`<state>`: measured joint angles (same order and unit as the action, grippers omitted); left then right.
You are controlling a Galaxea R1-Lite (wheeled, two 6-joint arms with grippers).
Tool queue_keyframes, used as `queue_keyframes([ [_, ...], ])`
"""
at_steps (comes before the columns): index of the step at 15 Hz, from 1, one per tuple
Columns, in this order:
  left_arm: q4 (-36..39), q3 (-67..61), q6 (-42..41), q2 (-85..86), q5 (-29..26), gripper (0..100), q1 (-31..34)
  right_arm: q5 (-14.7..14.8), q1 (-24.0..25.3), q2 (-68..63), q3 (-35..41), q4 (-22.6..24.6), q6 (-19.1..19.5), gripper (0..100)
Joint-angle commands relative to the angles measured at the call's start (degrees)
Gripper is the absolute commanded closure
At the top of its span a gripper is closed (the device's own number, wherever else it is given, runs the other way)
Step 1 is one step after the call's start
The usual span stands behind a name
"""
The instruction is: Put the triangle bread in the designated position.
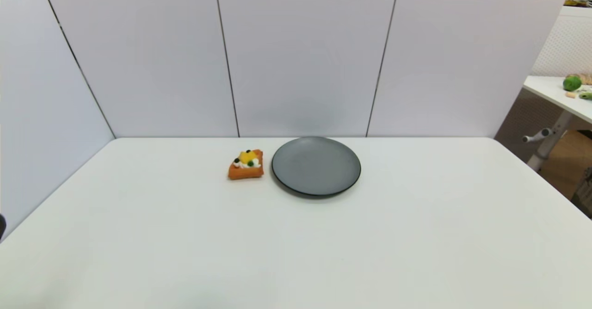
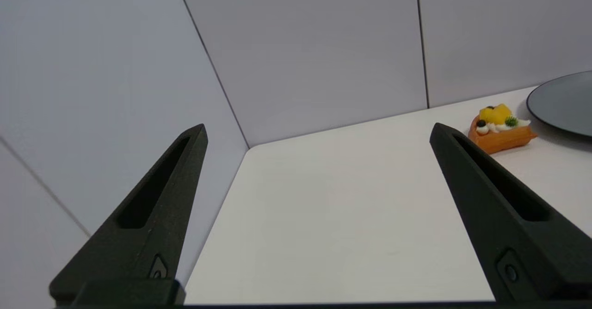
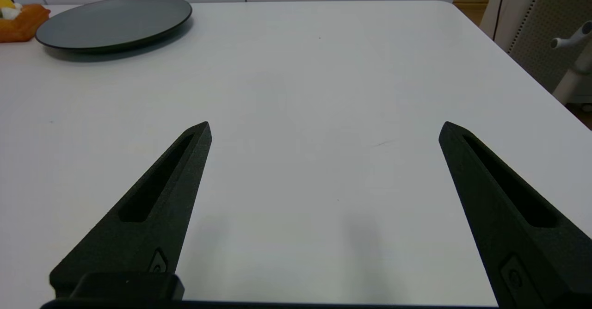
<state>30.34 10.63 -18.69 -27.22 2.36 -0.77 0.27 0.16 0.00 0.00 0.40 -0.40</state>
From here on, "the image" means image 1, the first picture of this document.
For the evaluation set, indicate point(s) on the triangle waffle bread with fruit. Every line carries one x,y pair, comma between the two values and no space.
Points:
245,170

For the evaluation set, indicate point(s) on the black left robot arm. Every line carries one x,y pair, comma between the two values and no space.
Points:
2,226

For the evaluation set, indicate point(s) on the tan bread loaf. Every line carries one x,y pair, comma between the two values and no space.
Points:
586,78

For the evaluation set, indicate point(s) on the dark grey round plate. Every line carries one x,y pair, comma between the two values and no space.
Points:
316,165

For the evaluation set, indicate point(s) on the white side table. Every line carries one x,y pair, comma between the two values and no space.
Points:
550,89

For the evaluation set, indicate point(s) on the round green fruit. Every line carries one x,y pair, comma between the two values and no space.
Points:
571,83

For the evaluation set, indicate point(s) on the perforated partition panel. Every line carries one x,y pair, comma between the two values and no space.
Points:
566,40

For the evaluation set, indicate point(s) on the small green food piece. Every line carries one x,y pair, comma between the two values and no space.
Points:
586,95

